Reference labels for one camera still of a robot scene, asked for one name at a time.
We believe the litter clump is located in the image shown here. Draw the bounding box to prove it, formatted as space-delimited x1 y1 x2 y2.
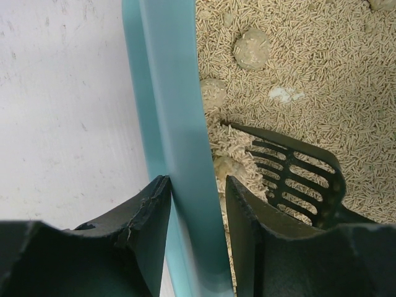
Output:
213 156 248 182
200 79 226 112
368 0 396 11
233 28 271 71

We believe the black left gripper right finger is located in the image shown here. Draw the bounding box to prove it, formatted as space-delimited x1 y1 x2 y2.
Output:
226 176 395 296

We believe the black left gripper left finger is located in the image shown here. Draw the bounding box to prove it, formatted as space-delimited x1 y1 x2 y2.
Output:
1 176 171 296

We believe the beige pellet cat litter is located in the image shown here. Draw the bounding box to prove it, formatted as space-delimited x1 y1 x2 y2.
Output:
194 0 396 285

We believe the teal plastic litter box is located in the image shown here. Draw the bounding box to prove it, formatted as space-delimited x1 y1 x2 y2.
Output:
122 1 233 296

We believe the black slotted litter scoop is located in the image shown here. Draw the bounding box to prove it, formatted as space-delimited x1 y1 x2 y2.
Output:
221 120 372 230

